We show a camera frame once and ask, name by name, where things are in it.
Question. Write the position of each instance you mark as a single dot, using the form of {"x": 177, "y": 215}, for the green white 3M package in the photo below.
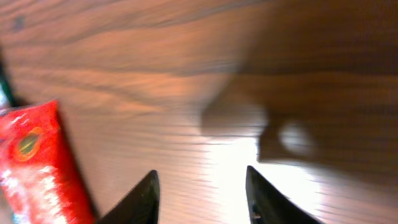
{"x": 7, "y": 98}

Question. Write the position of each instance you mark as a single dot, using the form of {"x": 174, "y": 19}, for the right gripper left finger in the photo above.
{"x": 139, "y": 206}

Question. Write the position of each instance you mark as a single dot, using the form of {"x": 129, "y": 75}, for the red Nescafe coffee pack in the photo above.
{"x": 39, "y": 176}

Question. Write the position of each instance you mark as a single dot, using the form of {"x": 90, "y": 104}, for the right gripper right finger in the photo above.
{"x": 267, "y": 205}

